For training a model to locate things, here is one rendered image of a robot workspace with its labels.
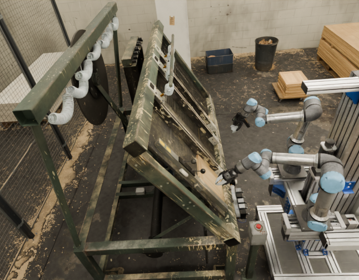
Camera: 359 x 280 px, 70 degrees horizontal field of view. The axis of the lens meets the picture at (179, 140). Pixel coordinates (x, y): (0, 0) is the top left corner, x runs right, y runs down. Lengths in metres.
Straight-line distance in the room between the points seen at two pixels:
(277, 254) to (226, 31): 5.52
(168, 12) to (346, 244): 4.65
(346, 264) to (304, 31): 5.79
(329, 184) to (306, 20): 6.20
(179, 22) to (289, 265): 4.47
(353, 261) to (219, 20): 5.67
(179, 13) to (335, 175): 4.47
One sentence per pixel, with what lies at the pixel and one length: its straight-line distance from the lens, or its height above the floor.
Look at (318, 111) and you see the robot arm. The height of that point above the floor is 1.66.
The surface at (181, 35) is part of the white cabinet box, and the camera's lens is 5.59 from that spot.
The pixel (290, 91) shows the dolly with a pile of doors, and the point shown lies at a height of 0.26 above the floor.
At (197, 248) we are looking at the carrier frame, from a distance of 2.31.
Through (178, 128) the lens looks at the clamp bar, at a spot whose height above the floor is 1.55.
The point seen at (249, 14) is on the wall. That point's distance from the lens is 7.09.
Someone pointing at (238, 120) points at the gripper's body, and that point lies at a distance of 2.28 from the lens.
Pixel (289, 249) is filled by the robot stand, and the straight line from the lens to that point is 3.01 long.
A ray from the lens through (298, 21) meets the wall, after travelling 7.49.
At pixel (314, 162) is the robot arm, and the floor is 1.62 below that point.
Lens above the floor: 2.81
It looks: 40 degrees down
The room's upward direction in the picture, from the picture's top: 7 degrees counter-clockwise
